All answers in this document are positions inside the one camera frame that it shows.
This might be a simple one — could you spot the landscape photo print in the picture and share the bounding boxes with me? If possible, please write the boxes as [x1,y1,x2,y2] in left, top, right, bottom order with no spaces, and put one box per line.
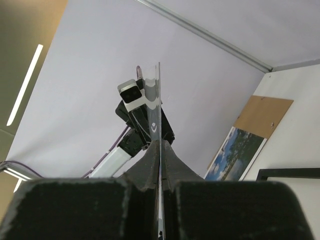
[204,126,267,181]

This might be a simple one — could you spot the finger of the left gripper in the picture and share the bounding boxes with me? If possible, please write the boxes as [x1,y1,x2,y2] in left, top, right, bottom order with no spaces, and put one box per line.
[161,109,175,145]

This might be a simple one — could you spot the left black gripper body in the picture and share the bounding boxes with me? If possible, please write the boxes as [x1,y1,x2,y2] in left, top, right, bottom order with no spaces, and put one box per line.
[115,101,158,150]

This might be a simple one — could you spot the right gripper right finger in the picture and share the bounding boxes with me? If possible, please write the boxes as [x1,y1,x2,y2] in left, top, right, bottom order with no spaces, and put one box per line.
[161,140,314,240]

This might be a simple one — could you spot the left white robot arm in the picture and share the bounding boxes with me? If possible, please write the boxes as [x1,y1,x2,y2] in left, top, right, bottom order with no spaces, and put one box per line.
[85,99,175,178]

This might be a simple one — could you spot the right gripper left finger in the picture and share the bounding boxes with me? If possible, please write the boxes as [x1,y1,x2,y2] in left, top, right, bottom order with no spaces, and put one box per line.
[0,140,159,240]

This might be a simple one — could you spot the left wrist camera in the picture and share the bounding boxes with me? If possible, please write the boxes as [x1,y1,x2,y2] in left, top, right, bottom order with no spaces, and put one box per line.
[117,79,146,112]

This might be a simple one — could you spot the black picture frame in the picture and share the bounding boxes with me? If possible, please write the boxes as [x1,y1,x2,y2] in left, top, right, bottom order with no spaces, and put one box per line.
[256,167,320,181]

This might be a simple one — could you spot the left corner aluminium post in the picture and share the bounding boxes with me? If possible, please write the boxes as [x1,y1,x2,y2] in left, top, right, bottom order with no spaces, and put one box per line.
[136,0,273,73]

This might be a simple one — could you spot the brown cardboard backing board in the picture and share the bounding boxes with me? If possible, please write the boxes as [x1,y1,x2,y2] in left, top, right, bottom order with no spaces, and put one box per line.
[207,95,295,170]

